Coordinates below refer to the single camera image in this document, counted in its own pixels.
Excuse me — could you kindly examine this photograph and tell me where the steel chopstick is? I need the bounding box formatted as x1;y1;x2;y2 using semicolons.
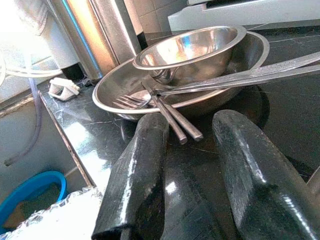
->
172;51;320;91
158;64;320;96

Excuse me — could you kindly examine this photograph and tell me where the large steel bowl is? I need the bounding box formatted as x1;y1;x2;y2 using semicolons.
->
91;31;271;122

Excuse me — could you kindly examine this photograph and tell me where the small steel bowl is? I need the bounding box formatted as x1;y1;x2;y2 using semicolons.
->
131;24;248;86

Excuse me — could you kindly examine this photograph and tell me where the small white plastic clip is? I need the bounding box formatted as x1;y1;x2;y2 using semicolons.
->
48;77;81;101

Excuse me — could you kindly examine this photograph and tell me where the clear bubble wrap sheet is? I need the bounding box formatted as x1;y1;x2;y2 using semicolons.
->
0;186;106;240

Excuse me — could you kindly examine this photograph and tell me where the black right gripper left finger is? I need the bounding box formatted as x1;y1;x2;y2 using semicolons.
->
91;113;171;240

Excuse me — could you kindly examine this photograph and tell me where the clear flexible hose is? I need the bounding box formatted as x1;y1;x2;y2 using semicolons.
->
4;77;43;167

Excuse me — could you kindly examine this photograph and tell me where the steel fork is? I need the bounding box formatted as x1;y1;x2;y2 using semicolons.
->
112;93;188;146
122;81;205;143

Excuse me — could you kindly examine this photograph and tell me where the blue plastic bowl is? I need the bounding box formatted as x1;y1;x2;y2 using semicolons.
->
0;170;68;233

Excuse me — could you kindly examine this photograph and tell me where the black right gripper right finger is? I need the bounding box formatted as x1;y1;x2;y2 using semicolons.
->
211;109;320;240

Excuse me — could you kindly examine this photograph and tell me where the stainless steel sink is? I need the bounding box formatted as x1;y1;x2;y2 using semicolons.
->
0;97;97;240

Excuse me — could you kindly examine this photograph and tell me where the white hanging cloth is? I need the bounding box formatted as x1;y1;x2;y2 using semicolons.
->
0;0;81;72

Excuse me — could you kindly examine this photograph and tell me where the white washing machine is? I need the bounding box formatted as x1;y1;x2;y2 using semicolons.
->
167;0;320;32

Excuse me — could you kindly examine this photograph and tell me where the tall stainless steel canister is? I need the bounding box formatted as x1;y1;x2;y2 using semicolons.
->
46;0;145;87

